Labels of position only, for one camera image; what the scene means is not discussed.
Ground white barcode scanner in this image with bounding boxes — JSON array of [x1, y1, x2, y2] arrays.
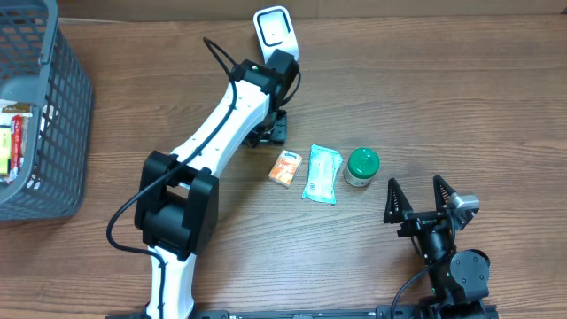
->
[[252, 5, 299, 62]]

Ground red snack stick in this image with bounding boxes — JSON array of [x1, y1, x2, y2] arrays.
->
[[10, 114, 22, 182]]

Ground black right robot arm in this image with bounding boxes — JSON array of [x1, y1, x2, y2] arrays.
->
[[382, 175, 498, 319]]

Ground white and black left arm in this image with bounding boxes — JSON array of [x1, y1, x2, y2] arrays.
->
[[134, 51, 299, 318]]

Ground teal wet wipes pack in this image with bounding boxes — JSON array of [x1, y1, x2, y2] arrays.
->
[[302, 144, 343, 206]]

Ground green lid jar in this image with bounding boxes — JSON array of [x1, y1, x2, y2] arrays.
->
[[344, 148, 380, 187]]

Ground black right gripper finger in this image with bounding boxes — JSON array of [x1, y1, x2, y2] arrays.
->
[[384, 178, 413, 224], [433, 175, 456, 212]]

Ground beige snack pouch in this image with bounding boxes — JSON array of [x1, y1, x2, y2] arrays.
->
[[1, 99, 33, 117]]

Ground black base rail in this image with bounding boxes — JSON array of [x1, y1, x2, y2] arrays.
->
[[105, 305, 501, 319]]

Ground grey plastic mesh basket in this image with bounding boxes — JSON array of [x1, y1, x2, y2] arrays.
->
[[1, 0, 95, 221]]

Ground yellow snack stick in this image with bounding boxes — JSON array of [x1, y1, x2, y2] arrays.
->
[[0, 126, 12, 176]]

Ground orange tissue pack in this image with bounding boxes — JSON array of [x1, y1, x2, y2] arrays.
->
[[268, 150, 303, 188]]

